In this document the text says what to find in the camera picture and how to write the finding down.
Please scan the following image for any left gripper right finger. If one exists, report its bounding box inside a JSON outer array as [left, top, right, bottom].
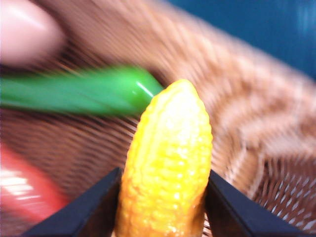
[[203, 170, 301, 237]]

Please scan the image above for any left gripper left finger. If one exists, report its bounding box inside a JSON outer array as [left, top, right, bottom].
[[23, 167, 122, 237]]

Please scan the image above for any yellow corn cob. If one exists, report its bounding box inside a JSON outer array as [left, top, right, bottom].
[[114, 79, 213, 237]]

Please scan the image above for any brown wicker basket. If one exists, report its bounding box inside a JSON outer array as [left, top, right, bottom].
[[0, 0, 316, 237]]

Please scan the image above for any orange carrot with green leaves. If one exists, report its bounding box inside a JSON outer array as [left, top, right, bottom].
[[0, 145, 70, 223]]

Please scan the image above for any green glossy vegetable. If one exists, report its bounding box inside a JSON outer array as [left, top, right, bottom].
[[0, 66, 164, 117]]

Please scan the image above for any brown egg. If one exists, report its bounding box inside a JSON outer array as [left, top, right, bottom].
[[0, 0, 65, 67]]

